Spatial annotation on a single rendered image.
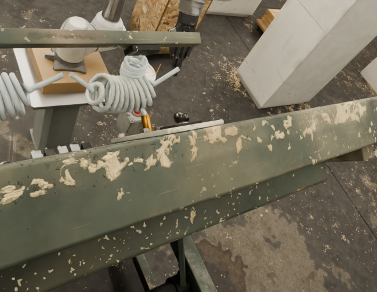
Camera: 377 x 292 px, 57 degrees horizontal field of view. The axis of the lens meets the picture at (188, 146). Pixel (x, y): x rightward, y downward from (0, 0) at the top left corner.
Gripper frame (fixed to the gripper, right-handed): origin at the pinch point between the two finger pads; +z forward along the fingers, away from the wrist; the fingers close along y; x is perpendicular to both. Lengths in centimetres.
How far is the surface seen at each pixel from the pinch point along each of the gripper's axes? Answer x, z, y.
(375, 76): 206, 31, 455
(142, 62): -68, -19, -43
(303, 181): -69, 7, 8
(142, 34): -69, -23, -45
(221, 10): 294, 0, 207
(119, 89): -69, -14, -47
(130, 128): 36, 46, 2
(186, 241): -16, 81, 21
